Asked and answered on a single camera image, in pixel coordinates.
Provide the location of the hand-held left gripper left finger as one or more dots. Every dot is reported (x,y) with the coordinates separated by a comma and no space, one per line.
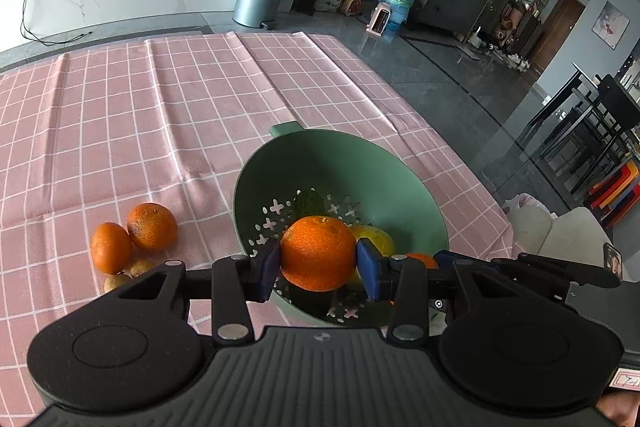
(267,269)

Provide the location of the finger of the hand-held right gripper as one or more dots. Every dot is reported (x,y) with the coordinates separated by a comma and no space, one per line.
(445,258)

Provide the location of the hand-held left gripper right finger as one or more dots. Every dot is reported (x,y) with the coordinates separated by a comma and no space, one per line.
(367,274)

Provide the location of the orange tangerine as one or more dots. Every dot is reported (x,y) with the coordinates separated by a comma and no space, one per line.
(317,252)
(152,227)
(111,248)
(422,260)

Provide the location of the green colander bowl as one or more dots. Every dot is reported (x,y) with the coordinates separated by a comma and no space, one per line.
(350,172)

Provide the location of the brown longan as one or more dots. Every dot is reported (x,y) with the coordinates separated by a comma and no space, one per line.
(139,268)
(116,283)

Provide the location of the yellow green pear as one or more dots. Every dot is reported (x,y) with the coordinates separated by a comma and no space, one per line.
(375,241)

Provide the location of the white sofa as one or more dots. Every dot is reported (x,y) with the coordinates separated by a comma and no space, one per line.
(565,232)

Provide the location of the green cucumber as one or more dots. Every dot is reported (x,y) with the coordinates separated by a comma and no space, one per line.
(307,203)

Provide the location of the colourful stacked stools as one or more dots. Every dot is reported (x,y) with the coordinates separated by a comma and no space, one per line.
(617,189)

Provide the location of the black dining table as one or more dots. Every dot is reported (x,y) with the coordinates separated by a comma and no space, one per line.
(560,102)

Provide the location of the pink checked tablecloth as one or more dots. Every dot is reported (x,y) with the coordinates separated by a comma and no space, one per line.
(150,132)

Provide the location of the black chair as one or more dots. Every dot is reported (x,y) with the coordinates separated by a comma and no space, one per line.
(612,102)

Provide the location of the brown plush toy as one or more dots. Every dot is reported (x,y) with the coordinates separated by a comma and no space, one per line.
(506,26)

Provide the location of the pink small heater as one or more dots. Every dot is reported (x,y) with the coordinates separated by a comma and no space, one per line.
(379,21)

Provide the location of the brown wooden door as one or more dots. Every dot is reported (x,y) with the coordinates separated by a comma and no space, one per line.
(557,32)

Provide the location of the blue water jug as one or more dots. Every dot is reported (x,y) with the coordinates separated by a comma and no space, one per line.
(397,2)

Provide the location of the white framed wall picture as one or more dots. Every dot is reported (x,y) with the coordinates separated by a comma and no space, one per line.
(611,24)

